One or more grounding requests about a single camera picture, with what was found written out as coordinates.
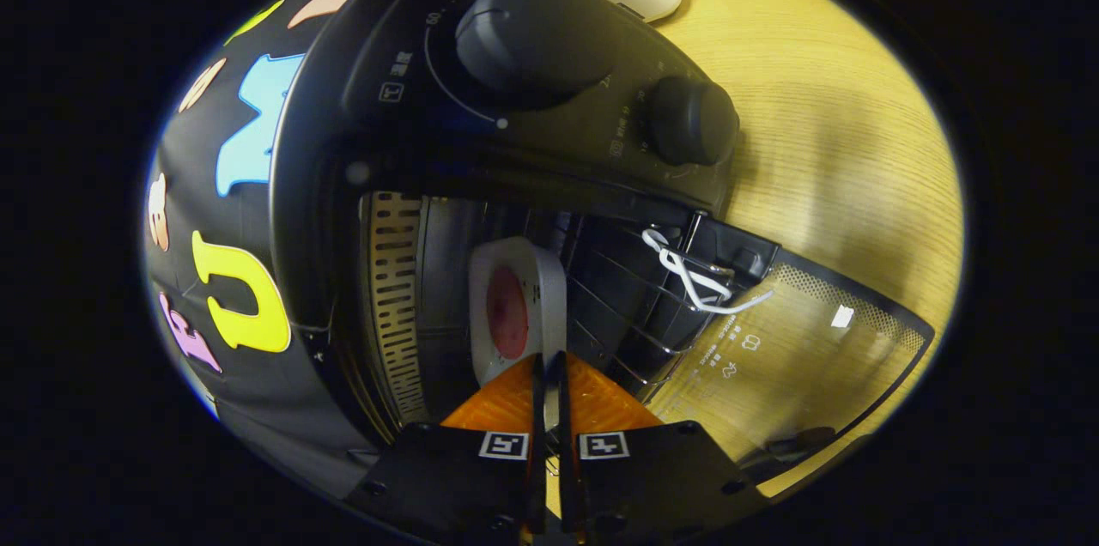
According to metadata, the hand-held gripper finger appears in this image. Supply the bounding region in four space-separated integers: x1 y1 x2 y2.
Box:
343 353 551 543
549 351 770 543

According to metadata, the pink ham slice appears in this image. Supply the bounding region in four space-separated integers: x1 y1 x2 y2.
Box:
486 265 530 361

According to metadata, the white square plate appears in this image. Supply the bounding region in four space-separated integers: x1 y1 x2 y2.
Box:
469 237 568 388

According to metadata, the black toaster oven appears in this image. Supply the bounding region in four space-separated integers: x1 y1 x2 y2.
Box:
269 0 937 500

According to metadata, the white string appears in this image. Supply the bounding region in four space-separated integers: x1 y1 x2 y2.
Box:
642 227 775 315

